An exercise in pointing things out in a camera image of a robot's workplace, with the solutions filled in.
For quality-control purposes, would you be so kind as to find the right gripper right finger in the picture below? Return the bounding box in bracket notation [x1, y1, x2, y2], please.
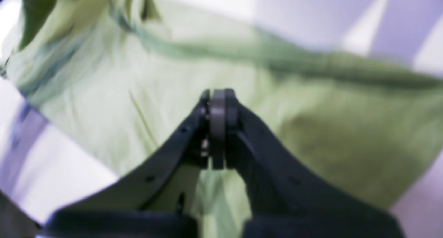
[218, 89, 404, 238]

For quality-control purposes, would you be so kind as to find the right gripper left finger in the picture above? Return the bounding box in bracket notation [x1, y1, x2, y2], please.
[42, 90, 210, 238]

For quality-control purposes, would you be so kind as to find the green t-shirt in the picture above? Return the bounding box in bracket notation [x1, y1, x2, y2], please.
[1, 0, 442, 238]

